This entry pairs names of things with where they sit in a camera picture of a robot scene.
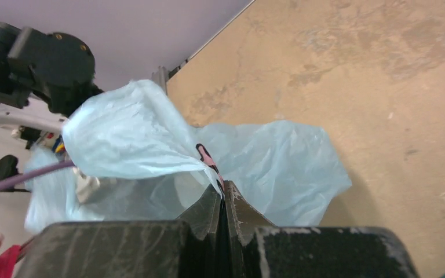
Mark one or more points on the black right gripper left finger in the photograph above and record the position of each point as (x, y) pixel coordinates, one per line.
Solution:
(183, 247)

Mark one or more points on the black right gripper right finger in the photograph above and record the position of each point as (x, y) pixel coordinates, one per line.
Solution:
(258, 248)

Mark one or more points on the light blue plastic bag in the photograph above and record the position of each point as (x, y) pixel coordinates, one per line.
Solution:
(136, 158)

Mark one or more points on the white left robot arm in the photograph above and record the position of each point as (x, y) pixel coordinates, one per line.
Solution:
(44, 78)

